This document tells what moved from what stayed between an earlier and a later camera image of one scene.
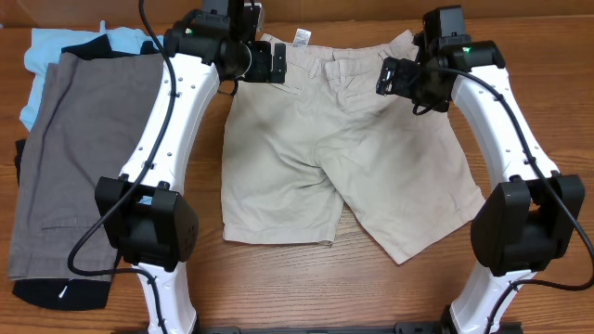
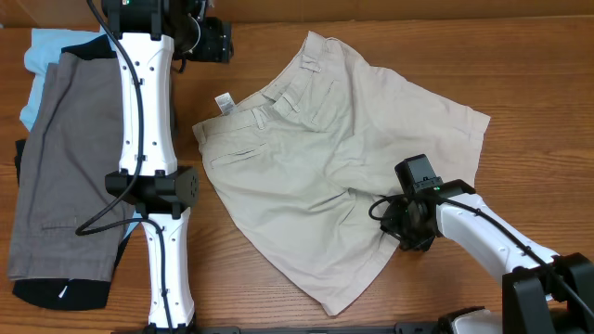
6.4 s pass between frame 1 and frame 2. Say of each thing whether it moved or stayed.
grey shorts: stayed
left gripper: moved
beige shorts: moved
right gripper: moved
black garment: stayed
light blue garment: stayed
